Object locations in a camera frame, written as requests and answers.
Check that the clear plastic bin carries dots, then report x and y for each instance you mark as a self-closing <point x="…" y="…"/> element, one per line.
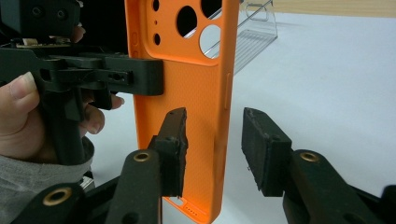
<point x="258" y="40"/>

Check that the orange phone case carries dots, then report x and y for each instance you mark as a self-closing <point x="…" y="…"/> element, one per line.
<point x="199" y="93"/>

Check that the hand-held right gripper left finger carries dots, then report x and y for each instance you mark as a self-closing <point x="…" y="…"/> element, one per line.
<point x="172" y="155"/>

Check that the white table cover sheet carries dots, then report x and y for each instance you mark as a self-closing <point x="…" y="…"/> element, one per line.
<point x="327" y="93"/>

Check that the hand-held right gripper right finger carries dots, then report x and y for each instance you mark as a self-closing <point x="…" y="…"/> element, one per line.
<point x="267" y="155"/>

